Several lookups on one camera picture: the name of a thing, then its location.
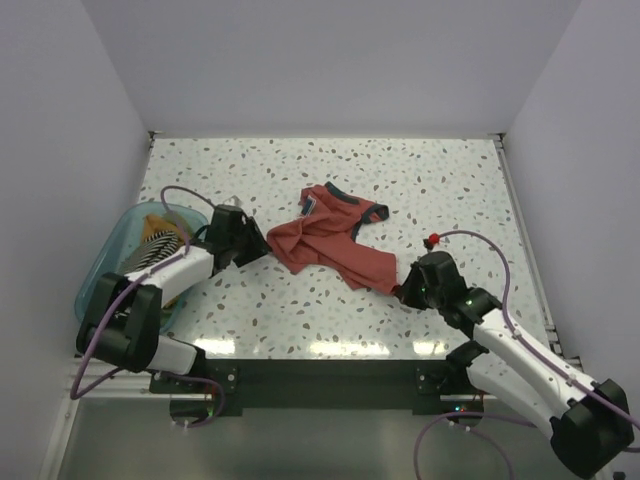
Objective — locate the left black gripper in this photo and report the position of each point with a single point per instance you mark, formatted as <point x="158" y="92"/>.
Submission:
<point x="258" y="245"/>

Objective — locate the red tank top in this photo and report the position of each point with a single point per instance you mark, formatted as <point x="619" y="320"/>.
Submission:
<point x="325" y="234"/>

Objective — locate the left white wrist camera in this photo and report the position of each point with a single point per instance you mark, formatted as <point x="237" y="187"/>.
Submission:
<point x="233" y="200"/>

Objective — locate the mustard yellow tank top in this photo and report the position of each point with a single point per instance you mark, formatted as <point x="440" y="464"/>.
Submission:
<point x="154" y="224"/>

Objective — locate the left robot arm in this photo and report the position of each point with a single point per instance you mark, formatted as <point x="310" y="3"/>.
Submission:
<point x="121" y="325"/>

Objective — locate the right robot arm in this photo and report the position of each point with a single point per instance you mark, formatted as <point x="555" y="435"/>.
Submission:
<point x="587" y="422"/>

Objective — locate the black white striped tank top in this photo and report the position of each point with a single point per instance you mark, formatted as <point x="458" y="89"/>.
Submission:
<point x="154" y="249"/>

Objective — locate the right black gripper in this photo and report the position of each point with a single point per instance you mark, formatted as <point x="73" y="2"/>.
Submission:
<point x="405" y="292"/>

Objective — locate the teal plastic basket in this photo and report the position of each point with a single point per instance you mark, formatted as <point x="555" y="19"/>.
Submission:
<point x="123" y="240"/>

